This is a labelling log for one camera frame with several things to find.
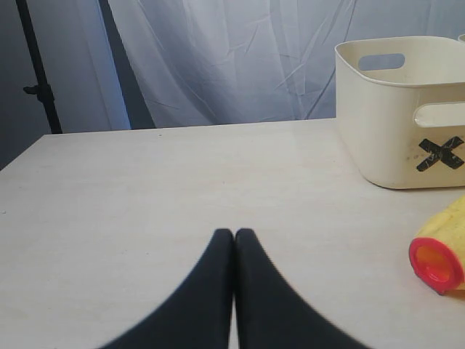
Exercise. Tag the cream bin marked X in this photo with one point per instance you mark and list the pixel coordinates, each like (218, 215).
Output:
(400, 109)

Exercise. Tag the white backdrop curtain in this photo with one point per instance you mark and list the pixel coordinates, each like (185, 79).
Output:
(116, 65)

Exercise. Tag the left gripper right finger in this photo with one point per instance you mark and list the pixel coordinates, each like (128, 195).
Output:
(269, 313)

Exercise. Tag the headless rubber chicken body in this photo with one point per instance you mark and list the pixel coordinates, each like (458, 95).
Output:
(436, 253)

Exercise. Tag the black light stand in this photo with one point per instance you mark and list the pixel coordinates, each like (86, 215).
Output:
(42, 89)

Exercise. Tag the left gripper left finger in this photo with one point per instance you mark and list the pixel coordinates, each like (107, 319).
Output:
(198, 313)

